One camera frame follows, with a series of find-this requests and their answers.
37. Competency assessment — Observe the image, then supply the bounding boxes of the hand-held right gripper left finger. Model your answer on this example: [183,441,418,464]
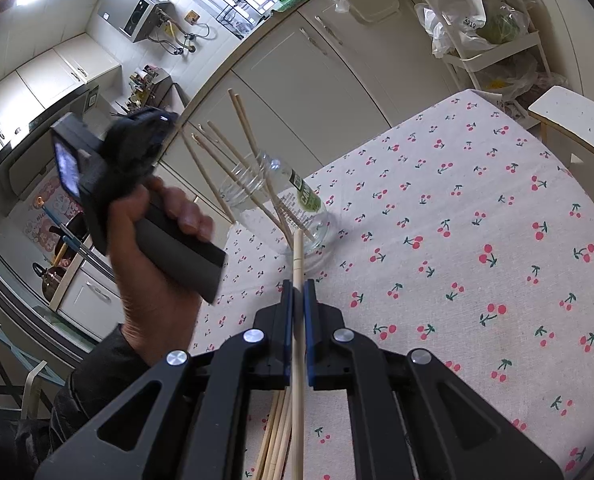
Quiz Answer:
[34,280,295,480]

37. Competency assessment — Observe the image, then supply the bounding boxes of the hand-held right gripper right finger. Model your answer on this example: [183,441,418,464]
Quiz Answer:
[303,280,565,480]

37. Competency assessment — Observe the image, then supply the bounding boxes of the long bamboo chopstick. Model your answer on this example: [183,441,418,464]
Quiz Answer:
[178,126,238,226]
[291,232,307,480]
[207,120,300,233]
[228,89,280,218]
[191,133,290,233]
[234,93,277,206]

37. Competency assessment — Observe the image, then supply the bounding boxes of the clear glass jar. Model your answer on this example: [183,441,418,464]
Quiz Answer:
[219,151,339,263]

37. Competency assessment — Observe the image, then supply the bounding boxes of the pile of wooden chopsticks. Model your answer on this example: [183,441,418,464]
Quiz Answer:
[253,387,294,480]

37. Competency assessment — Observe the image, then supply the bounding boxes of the person's left forearm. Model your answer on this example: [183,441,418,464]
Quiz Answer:
[49,324,198,457]

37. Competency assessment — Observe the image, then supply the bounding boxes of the person's left hand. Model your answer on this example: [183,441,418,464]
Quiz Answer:
[108,176,216,362]

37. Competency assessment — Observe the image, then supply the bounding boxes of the black wok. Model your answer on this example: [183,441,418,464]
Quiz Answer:
[49,212,88,257]

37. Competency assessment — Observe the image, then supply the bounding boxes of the cream upper cabinets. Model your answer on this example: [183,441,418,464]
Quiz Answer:
[0,32,124,162]

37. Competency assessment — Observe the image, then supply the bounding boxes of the copper kettle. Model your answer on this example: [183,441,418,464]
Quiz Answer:
[31,261,71,307]

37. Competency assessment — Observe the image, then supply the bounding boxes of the cherry print tablecloth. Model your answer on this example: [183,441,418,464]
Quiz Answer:
[192,89,594,480]

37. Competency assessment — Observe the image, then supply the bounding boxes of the teal and cream shelf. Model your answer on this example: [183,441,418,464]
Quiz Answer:
[0,305,54,422]

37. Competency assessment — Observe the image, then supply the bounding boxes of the cream base cabinets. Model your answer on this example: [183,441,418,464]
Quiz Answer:
[57,0,458,356]

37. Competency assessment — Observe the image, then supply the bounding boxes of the white rolling cart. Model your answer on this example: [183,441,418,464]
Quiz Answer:
[396,0,554,122]

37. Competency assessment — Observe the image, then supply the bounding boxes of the white plastic bag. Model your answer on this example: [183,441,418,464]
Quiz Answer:
[413,0,499,59]

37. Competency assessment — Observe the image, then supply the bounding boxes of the white stool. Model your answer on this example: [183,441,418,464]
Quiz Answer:
[527,85,594,177]

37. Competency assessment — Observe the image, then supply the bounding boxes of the bag of green vegetables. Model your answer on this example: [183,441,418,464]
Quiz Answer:
[477,4,531,45]

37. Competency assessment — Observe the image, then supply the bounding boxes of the pink wall poster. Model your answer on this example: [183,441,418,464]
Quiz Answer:
[22,175,86,257]

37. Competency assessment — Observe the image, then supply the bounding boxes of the wall condiment rack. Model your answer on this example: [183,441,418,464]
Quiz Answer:
[126,64,174,112]

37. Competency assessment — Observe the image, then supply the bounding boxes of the wall water heater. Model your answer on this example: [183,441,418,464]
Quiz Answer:
[97,0,174,44]

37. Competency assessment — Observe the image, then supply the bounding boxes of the black wire rack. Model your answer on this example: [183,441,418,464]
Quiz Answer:
[215,0,259,41]

